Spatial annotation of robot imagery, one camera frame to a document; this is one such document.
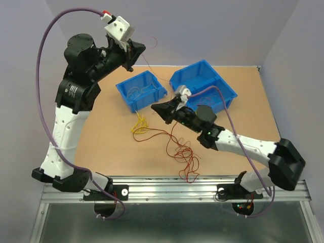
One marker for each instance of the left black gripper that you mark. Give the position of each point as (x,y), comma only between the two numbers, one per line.
(134,49)

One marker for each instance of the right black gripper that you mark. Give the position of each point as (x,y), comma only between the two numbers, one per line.
(165,110)

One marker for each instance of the small blue plastic bin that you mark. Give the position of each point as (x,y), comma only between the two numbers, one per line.
(141,91)

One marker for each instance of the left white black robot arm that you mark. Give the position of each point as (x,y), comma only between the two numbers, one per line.
(74,102)

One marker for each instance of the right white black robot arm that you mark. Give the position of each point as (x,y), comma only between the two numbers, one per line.
(283,164)

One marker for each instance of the large blue divided bin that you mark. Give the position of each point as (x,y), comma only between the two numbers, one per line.
(199,76)

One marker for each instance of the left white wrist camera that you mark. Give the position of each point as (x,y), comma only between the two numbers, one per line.
(118,29)

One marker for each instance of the aluminium extrusion rail frame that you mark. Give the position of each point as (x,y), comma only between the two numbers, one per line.
(186,188)

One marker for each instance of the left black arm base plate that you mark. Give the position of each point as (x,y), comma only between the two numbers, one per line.
(120,191)

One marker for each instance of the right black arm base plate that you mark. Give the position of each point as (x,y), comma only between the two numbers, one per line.
(234,192)

